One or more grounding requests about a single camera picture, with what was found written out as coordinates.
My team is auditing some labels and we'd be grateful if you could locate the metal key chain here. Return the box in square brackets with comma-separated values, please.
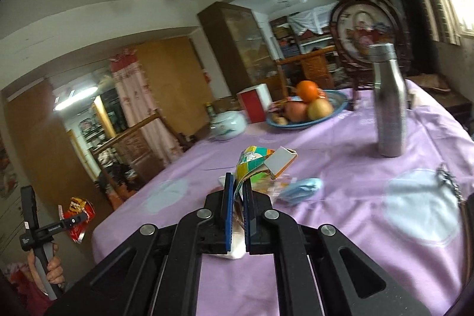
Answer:
[435, 163, 466, 208]

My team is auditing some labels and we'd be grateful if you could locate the dark wooden display cabinet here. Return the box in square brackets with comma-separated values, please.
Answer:
[198, 1, 282, 100]

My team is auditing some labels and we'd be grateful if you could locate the yellow apple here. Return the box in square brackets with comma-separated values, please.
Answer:
[307, 98, 333, 120]

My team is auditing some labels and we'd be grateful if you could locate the wooden chair behind table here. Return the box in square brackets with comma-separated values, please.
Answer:
[276, 46, 337, 89]

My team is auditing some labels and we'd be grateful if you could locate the round embroidered table screen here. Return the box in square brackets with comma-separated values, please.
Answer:
[329, 0, 412, 72]

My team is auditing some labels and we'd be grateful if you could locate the wooden armchair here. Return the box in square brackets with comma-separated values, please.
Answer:
[88, 108, 194, 202]

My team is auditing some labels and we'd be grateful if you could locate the lilac tablecloth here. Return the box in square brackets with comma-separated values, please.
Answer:
[92, 85, 473, 315]

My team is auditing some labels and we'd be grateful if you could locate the person's left hand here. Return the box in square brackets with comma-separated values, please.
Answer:
[27, 243, 65, 294]

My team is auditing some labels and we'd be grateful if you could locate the colourful drink carton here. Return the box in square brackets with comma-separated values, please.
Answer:
[218, 146, 297, 260]

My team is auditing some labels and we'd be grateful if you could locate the red white box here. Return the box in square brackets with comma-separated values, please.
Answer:
[237, 84, 272, 123]

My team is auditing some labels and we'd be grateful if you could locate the red snack wrapper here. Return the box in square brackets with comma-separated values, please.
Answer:
[58, 197, 96, 244]

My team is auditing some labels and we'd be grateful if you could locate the white ceramic lidded jar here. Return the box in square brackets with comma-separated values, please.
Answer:
[210, 111, 247, 141]

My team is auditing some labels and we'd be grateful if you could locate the orange fruit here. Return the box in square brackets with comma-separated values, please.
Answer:
[296, 80, 320, 103]

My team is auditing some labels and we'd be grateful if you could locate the blue fruit plate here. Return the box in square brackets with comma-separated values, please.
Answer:
[266, 90, 349, 130]

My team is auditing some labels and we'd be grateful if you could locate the red apple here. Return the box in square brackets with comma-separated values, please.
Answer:
[284, 101, 308, 123]

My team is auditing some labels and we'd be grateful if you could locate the floral pink curtain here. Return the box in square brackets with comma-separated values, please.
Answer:
[109, 49, 182, 167]

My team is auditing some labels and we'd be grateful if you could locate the silver metal bottle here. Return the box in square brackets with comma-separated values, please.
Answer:
[369, 42, 407, 158]

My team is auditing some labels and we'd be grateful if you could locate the blue face mask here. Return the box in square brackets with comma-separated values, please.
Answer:
[277, 178, 324, 206]

